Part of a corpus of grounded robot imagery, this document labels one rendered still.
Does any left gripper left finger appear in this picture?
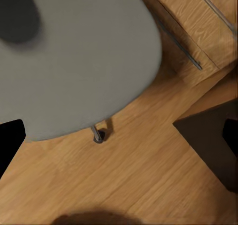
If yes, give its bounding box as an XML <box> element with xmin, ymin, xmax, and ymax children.
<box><xmin>0</xmin><ymin>119</ymin><xmax>25</xmax><ymax>178</ymax></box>

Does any swivel chair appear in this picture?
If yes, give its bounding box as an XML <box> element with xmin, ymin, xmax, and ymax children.
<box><xmin>0</xmin><ymin>0</ymin><xmax>162</xmax><ymax>144</ymax></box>

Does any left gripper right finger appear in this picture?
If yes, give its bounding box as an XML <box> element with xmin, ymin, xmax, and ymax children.
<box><xmin>222</xmin><ymin>119</ymin><xmax>238</xmax><ymax>158</ymax></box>

